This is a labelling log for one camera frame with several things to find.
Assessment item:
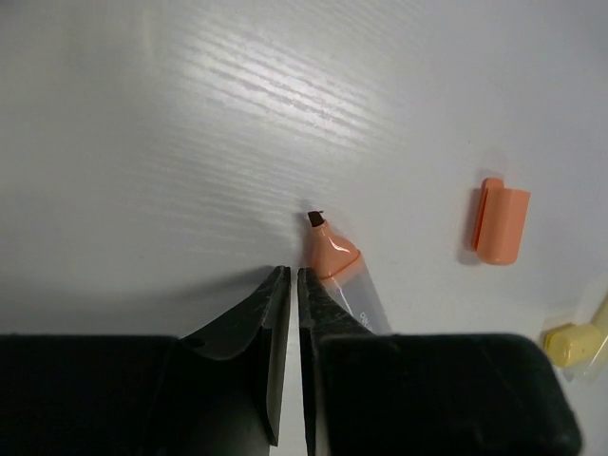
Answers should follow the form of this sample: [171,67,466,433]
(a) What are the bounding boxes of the orange eraser cap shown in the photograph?
[471,178,530,266]

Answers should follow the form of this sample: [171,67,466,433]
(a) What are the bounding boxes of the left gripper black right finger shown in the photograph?
[297,269,582,455]

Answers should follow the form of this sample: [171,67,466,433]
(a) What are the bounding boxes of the clear highlighter orange tip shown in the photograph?
[308,211,391,334]

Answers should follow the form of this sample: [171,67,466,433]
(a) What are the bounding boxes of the yellow cap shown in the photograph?
[542,323,598,368]

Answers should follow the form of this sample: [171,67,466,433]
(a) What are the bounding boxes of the yellow highlighter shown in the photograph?
[572,297,607,384]

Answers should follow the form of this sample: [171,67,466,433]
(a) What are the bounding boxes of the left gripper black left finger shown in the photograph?
[1,266,291,455]

